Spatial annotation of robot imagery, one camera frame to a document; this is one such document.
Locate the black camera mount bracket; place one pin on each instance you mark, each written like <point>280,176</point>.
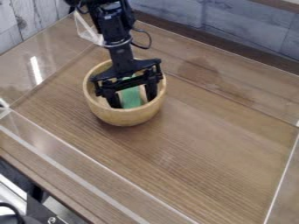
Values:
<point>37,214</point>

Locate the round wooden bowl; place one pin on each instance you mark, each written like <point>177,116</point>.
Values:
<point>136,110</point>

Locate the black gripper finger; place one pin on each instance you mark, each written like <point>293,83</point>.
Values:
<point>151,91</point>
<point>112,98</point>

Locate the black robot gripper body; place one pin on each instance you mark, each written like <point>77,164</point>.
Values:
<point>113,19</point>

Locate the clear acrylic corner bracket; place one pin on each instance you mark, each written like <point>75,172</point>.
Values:
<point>85,31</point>

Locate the green rectangular block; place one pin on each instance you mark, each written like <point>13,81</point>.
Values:
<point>131,98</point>

